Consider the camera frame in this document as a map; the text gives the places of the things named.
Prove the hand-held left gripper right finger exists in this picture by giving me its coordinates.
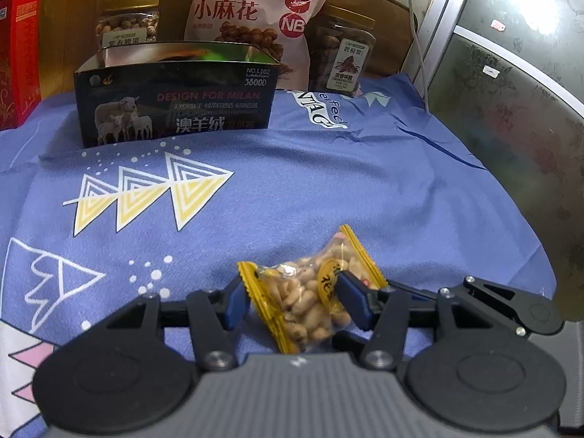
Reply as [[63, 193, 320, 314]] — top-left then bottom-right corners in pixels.
[[337, 270, 482, 373]]

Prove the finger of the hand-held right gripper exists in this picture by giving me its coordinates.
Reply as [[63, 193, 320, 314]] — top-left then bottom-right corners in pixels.
[[462, 275, 565, 339]]

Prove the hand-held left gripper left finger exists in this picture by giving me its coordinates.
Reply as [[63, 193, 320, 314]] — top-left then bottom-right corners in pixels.
[[106, 278, 250, 373]]

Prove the yellow edged peanut packet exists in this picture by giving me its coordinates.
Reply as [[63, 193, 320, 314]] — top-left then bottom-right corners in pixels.
[[236, 223, 388, 355]]

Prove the black cardboard box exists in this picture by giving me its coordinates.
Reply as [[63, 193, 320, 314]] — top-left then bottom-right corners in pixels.
[[74, 41, 284, 149]]

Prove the blue printed bedsheet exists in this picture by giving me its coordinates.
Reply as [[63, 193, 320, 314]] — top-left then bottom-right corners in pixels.
[[0, 70, 561, 423]]

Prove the frosted glass door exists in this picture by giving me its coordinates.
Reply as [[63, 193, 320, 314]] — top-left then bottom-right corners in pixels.
[[412, 0, 584, 322]]

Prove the brown nut jar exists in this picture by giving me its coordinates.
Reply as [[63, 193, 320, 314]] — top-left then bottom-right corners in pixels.
[[307, 4, 377, 98]]

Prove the pink snack bag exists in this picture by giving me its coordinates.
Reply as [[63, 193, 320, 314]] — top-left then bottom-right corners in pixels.
[[184, 0, 336, 93]]

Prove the gold lid nut jar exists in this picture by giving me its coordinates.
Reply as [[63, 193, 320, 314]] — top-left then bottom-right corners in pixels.
[[94, 0, 162, 52]]

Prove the red gift box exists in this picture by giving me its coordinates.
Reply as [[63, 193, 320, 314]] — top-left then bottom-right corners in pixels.
[[0, 0, 43, 131]]

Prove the white cable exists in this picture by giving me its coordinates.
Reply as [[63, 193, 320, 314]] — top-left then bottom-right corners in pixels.
[[398, 0, 430, 112]]

